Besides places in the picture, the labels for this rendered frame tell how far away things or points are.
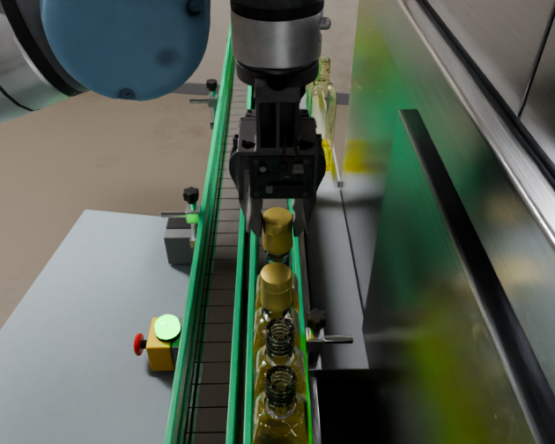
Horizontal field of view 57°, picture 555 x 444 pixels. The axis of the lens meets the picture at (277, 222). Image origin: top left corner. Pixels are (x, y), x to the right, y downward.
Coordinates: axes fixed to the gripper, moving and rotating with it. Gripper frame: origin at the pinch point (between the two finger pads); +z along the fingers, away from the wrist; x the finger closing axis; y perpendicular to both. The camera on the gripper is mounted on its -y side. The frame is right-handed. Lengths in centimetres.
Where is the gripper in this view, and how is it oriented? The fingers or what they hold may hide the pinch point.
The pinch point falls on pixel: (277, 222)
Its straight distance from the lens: 58.3
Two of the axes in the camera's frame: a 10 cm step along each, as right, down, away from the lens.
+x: 10.0, 0.0, 0.0
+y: 0.0, 6.4, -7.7
